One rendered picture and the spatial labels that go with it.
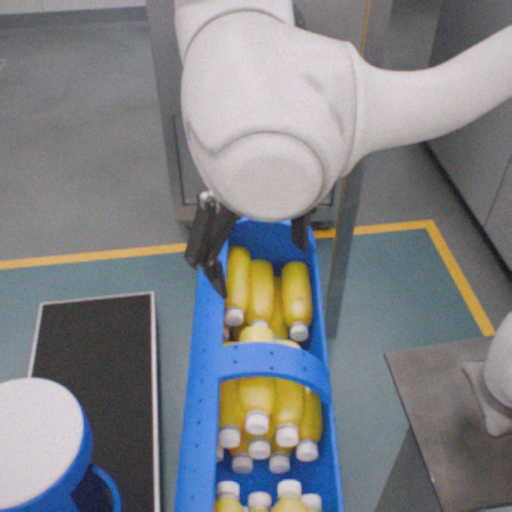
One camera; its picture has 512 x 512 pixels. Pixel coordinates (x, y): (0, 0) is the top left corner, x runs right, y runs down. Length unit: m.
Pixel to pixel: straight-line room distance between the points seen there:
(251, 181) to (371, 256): 2.64
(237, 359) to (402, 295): 1.91
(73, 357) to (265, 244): 1.28
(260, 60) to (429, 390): 0.99
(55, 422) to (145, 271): 1.77
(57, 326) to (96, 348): 0.23
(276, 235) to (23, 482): 0.76
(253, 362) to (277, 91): 0.69
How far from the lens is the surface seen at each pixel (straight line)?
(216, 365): 1.01
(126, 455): 2.16
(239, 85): 0.37
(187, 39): 0.50
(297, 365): 1.01
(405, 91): 0.44
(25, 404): 1.27
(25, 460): 1.20
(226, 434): 1.04
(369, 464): 2.30
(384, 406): 2.43
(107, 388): 2.32
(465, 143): 3.31
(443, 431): 1.23
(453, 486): 1.18
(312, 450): 1.09
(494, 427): 1.24
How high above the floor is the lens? 2.05
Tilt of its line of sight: 45 degrees down
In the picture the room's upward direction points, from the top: straight up
